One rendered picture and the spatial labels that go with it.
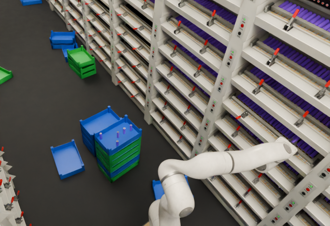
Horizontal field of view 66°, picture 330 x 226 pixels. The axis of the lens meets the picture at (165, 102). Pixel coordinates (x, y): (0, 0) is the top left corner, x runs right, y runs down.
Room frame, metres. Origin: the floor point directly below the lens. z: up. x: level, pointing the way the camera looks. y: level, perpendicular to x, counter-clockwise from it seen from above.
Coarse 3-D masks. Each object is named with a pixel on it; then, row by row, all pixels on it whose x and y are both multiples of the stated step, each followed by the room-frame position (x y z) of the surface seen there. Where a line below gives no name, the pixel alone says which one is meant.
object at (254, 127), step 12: (228, 96) 1.22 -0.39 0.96; (228, 108) 1.15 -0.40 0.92; (240, 108) 1.15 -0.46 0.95; (240, 120) 1.08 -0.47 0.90; (252, 120) 1.06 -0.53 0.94; (264, 120) 1.06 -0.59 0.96; (252, 132) 1.01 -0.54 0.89; (264, 132) 0.98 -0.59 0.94; (300, 168) 0.78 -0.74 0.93; (312, 168) 0.79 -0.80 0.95
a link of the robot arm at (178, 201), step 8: (176, 176) 0.52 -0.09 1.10; (184, 176) 0.54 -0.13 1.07; (168, 184) 0.49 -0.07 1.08; (176, 184) 0.49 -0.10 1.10; (184, 184) 0.50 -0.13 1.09; (168, 192) 0.46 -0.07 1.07; (176, 192) 0.46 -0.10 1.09; (184, 192) 0.46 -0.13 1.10; (160, 200) 0.50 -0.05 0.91; (168, 200) 0.44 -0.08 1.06; (176, 200) 0.43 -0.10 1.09; (184, 200) 0.43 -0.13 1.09; (192, 200) 0.45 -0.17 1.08; (160, 208) 0.48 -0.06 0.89; (168, 208) 0.43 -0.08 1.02; (176, 208) 0.41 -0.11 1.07; (184, 208) 0.41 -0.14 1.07; (192, 208) 0.43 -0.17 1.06; (160, 216) 0.47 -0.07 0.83; (168, 216) 0.45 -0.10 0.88; (176, 216) 0.40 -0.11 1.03; (184, 216) 0.40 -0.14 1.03; (160, 224) 0.45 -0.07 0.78; (168, 224) 0.45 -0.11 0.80; (176, 224) 0.46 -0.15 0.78
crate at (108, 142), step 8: (120, 120) 1.31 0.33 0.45; (128, 120) 1.34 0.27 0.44; (104, 128) 1.20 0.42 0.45; (112, 128) 1.26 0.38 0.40; (120, 128) 1.27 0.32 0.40; (128, 128) 1.28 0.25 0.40; (136, 128) 1.27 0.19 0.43; (96, 136) 1.13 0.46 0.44; (104, 136) 1.17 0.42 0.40; (112, 136) 1.18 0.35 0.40; (120, 136) 1.19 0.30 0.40; (128, 136) 1.21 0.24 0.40; (136, 136) 1.19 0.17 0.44; (104, 144) 1.09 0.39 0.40; (112, 144) 1.10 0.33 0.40; (120, 144) 1.08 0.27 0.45; (112, 152) 1.03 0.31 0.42
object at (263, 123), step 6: (234, 96) 1.21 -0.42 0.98; (240, 102) 1.17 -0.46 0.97; (246, 108) 1.12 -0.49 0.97; (252, 114) 1.08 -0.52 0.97; (258, 120) 1.05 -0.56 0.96; (270, 126) 1.00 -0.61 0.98; (270, 132) 0.98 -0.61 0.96; (276, 132) 0.97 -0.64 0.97; (300, 150) 0.87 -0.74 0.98; (306, 156) 0.83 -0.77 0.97; (312, 162) 0.80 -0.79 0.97
